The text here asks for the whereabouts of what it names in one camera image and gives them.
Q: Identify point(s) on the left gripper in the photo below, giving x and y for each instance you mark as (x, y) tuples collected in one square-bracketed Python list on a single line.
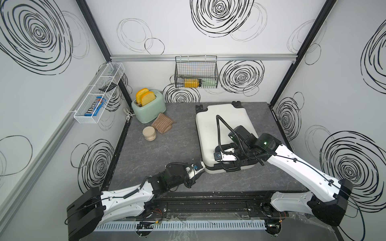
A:
[(200, 168)]

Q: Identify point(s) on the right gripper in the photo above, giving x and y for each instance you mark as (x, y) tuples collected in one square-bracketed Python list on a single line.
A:
[(238, 161)]

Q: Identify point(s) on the white hard-shell suitcase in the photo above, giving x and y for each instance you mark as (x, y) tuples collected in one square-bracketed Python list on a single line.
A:
[(214, 133)]

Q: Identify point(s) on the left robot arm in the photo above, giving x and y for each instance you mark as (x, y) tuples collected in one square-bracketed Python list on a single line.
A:
[(95, 207)]

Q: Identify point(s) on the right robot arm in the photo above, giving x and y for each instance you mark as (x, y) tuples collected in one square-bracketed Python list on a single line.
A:
[(326, 198)]

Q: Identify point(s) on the beige round jar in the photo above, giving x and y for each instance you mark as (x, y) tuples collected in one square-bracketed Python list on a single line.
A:
[(149, 133)]

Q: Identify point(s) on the brown striped cloth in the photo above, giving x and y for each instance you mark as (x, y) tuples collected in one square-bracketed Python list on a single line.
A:
[(163, 123)]

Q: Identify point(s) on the green item in basket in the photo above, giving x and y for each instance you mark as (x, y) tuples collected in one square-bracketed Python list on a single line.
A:
[(209, 83)]

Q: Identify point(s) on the mint green toaster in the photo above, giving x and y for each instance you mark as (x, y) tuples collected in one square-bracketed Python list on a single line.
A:
[(149, 112)]

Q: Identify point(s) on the yellow item in basket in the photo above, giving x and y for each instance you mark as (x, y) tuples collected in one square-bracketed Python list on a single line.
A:
[(192, 83)]

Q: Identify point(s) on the yellow toast slice front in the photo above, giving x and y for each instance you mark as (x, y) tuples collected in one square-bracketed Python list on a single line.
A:
[(147, 98)]

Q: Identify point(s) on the yellow toast slice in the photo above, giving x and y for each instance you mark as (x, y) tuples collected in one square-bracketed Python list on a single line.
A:
[(139, 95), (147, 98)]

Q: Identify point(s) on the yellow toast slice back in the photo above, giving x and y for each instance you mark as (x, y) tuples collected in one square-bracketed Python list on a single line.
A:
[(139, 95)]

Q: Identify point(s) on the blue candy packet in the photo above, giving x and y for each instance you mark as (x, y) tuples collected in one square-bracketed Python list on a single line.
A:
[(95, 106)]

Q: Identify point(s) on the black remote in shelf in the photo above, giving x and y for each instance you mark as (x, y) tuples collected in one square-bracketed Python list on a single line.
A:
[(108, 87)]

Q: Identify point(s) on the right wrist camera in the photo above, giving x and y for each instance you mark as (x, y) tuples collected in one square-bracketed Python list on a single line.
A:
[(227, 157)]

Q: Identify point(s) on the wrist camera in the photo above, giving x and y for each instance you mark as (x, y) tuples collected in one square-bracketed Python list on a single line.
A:
[(227, 157), (195, 170)]

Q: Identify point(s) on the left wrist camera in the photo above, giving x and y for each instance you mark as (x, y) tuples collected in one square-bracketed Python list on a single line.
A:
[(195, 170)]

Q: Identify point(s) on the white slotted cable duct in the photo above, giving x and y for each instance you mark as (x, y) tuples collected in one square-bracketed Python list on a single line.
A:
[(214, 225)]

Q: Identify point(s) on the black wire basket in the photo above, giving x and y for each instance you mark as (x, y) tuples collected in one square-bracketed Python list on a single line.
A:
[(196, 67)]

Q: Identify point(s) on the white wire shelf basket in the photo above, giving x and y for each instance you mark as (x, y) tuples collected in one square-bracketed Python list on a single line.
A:
[(110, 72)]

